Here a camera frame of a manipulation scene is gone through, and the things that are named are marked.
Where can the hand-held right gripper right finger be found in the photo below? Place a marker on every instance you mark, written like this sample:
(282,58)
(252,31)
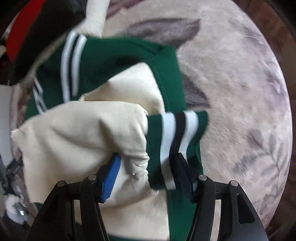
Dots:
(182,178)

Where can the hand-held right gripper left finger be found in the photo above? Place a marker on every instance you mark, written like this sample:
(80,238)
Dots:
(112,178)

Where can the green and cream varsity jacket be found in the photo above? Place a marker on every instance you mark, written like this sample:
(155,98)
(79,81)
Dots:
(115,58)

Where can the dark cloth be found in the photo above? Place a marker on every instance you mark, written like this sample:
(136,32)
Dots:
(46,27)

